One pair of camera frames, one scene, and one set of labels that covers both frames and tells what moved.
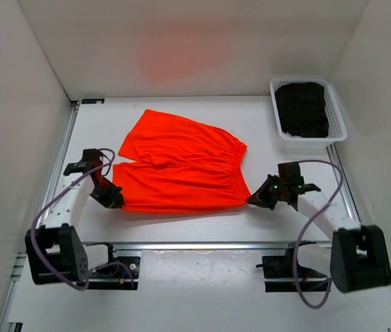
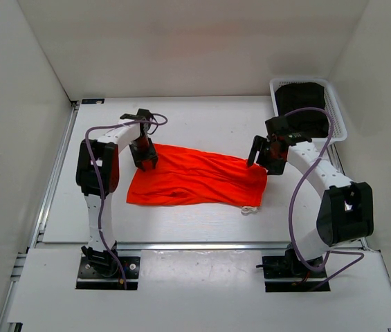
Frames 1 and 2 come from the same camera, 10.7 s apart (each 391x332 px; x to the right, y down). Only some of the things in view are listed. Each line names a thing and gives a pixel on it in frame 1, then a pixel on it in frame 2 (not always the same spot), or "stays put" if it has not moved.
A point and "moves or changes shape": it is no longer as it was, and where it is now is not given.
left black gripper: (110, 201) → (150, 154)
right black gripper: (260, 198) → (257, 144)
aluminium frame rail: (204, 245) stays put
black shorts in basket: (301, 107) stays put
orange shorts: (180, 164) moves or changes shape
